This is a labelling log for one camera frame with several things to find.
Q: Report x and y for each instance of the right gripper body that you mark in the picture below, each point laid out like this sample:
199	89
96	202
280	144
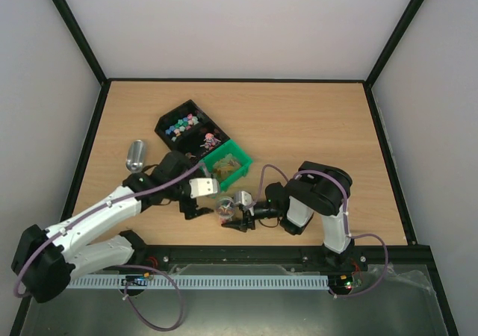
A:
247	216

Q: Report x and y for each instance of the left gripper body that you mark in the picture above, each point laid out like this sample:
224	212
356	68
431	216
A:
186	208

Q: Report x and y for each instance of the clear plastic jar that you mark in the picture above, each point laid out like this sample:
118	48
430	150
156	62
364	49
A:
226	211

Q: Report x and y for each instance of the green bin with gummies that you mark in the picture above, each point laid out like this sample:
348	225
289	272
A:
227	163

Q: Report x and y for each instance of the metal scoop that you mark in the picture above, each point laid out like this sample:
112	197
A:
136	156

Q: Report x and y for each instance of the black bin with star candies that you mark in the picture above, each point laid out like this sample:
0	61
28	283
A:
180	123

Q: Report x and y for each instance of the black bin with lollipop candies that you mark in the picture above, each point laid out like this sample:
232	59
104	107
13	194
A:
199	141

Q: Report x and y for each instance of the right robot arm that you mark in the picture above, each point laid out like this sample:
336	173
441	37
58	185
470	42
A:
314	189

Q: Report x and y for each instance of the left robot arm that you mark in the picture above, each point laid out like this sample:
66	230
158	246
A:
46	260

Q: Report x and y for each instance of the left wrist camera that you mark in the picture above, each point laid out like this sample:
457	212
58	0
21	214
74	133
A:
200	187

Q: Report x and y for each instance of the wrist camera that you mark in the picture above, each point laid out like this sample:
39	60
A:
243	200
200	187

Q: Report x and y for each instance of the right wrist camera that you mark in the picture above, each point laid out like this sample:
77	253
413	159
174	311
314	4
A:
243	200

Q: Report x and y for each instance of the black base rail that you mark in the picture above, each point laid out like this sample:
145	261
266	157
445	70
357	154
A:
299	258

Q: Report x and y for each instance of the grey slotted cable duct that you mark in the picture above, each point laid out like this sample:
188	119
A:
184	282

